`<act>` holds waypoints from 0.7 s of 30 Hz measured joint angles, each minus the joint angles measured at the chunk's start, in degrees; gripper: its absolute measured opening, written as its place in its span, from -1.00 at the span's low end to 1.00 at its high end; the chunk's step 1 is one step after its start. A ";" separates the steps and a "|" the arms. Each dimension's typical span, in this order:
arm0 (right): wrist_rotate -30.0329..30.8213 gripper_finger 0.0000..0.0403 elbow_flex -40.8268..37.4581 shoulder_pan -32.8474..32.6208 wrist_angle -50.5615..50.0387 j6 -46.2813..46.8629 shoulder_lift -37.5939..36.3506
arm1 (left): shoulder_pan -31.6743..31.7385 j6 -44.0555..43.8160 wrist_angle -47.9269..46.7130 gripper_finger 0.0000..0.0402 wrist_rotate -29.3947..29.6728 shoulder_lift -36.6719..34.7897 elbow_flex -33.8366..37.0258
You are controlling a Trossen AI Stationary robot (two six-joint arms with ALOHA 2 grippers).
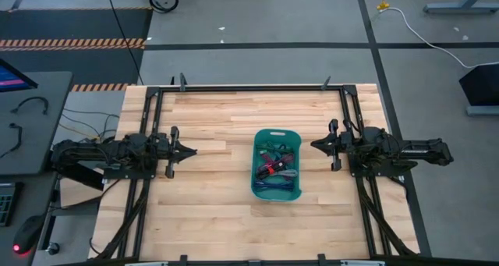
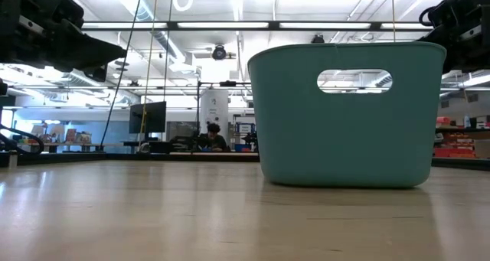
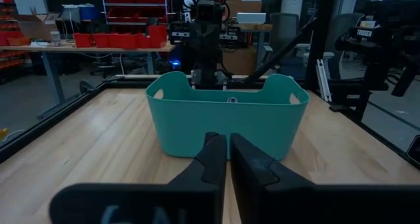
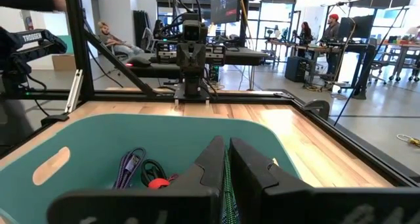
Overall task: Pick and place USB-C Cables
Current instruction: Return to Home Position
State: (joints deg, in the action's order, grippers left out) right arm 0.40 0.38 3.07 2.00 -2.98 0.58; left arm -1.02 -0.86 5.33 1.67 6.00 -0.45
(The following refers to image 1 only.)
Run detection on grey desk leg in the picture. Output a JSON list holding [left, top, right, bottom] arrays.
[[423, 0, 499, 16]]

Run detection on short black desk cable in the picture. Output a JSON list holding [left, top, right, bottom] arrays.
[[10, 96, 50, 115], [0, 122, 23, 160]]

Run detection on black floor mat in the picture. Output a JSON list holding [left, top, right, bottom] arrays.
[[0, 8, 153, 92]]

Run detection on black cable with red tie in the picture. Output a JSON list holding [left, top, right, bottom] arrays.
[[255, 162, 288, 180]]

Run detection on blue braided cable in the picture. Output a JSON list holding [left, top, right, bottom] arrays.
[[253, 179, 296, 193]]

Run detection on dark grey desk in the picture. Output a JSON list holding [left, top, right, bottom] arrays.
[[0, 71, 74, 176]]

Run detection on black aluminium table frame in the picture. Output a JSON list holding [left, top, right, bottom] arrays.
[[89, 73, 420, 266]]

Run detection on black computer mouse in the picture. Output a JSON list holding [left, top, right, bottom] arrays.
[[12, 214, 47, 256]]

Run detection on computer monitor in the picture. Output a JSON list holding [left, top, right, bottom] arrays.
[[0, 58, 39, 94]]

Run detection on magenta black braided cable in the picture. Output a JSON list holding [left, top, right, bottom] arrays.
[[255, 151, 296, 179]]

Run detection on black box on stand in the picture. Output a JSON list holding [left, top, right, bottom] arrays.
[[458, 62, 499, 117]]

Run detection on black keyboard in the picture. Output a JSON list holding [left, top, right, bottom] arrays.
[[0, 182, 23, 228]]

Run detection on teal braided cable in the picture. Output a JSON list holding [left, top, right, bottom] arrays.
[[257, 140, 297, 161]]

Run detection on black wheel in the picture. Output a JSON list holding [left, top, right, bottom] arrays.
[[147, 0, 180, 14]]

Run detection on long black floor cable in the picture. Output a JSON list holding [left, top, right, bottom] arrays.
[[103, 0, 145, 86]]

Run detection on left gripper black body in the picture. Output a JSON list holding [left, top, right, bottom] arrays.
[[155, 126, 180, 179]]

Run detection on white floor cable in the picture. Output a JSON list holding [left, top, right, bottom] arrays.
[[377, 6, 499, 69]]

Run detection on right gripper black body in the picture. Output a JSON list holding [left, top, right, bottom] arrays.
[[329, 119, 353, 172]]

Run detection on grey braided cable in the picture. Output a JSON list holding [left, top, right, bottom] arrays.
[[272, 168, 299, 179]]

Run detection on teal plastic bin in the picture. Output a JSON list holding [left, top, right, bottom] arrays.
[[250, 128, 303, 203]]

